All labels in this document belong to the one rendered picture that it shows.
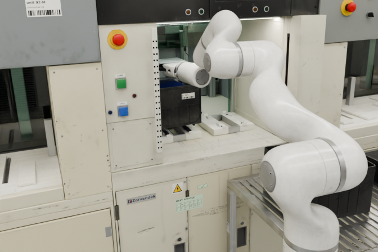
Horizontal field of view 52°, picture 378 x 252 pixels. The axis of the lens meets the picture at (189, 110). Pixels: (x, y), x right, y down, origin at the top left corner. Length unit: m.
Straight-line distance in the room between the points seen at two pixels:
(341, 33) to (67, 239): 1.36
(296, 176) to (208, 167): 0.82
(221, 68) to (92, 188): 0.69
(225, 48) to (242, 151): 0.67
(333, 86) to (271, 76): 0.84
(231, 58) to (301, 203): 0.43
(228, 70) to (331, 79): 0.82
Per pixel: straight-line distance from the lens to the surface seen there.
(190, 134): 1.71
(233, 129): 1.80
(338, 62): 1.79
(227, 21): 1.15
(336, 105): 1.84
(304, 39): 1.60
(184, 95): 1.65
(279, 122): 0.92
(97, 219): 1.52
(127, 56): 1.35
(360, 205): 1.46
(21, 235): 1.52
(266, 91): 0.95
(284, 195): 0.80
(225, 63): 1.03
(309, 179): 0.80
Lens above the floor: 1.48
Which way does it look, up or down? 17 degrees down
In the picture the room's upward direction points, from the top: 1 degrees counter-clockwise
